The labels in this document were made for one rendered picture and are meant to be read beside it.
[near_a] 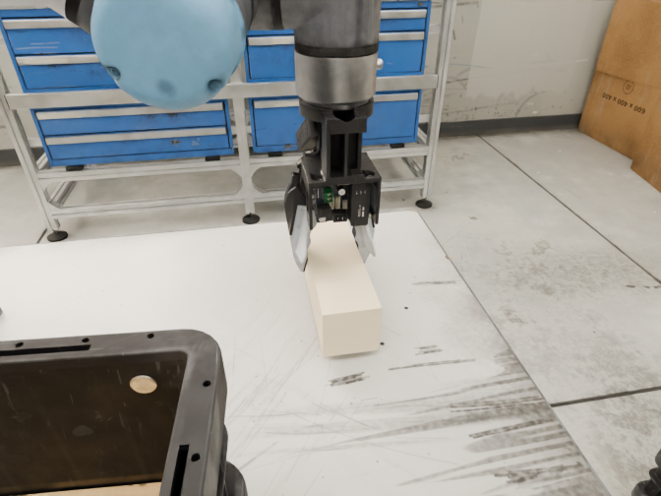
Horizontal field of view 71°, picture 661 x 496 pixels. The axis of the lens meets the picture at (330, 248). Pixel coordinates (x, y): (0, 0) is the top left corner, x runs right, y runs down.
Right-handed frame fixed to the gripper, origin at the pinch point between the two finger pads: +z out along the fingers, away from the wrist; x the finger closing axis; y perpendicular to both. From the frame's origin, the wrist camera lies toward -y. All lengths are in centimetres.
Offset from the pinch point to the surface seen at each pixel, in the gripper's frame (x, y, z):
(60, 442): -19.4, 29.6, -11.6
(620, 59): 207, -203, 28
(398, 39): 52, -140, 2
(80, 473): -19.3, 29.7, -8.8
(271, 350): -8.3, 9.0, 5.6
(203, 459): -11.2, 35.7, -17.6
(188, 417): -11.8, 33.8, -17.6
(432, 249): 16.5, -7.0, 5.7
